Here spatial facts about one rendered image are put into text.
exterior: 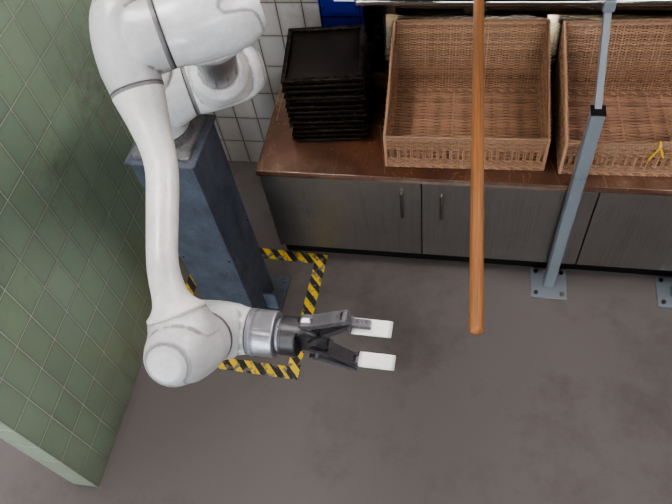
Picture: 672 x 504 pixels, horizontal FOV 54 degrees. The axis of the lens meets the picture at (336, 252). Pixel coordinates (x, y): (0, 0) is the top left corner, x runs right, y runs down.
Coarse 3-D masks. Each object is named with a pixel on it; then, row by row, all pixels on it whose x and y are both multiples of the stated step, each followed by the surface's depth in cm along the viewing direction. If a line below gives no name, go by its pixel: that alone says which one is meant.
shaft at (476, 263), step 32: (480, 0) 184; (480, 32) 176; (480, 64) 169; (480, 96) 163; (480, 128) 157; (480, 160) 151; (480, 192) 146; (480, 224) 142; (480, 256) 137; (480, 288) 133; (480, 320) 129
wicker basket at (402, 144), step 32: (416, 32) 241; (448, 32) 238; (512, 32) 235; (416, 64) 248; (448, 64) 246; (512, 64) 242; (544, 64) 231; (416, 96) 253; (448, 96) 251; (512, 96) 247; (544, 96) 228; (384, 128) 224; (416, 128) 243; (448, 128) 241; (512, 128) 238; (544, 128) 224; (416, 160) 231; (448, 160) 229; (512, 160) 225; (544, 160) 222
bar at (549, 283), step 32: (384, 0) 194; (416, 0) 193; (448, 0) 191; (512, 0) 188; (544, 0) 186; (576, 0) 185; (608, 0) 183; (640, 0) 182; (608, 32) 186; (576, 160) 209; (576, 192) 217; (544, 288) 265
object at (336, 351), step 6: (330, 342) 125; (312, 348) 123; (318, 348) 123; (330, 348) 125; (336, 348) 125; (342, 348) 126; (324, 354) 124; (330, 354) 124; (336, 354) 125; (342, 354) 126; (348, 354) 126; (354, 354) 127; (342, 360) 126; (348, 360) 126; (354, 366) 127
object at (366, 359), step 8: (360, 352) 127; (368, 352) 127; (360, 360) 126; (368, 360) 126; (376, 360) 126; (384, 360) 126; (392, 360) 126; (376, 368) 126; (384, 368) 125; (392, 368) 125
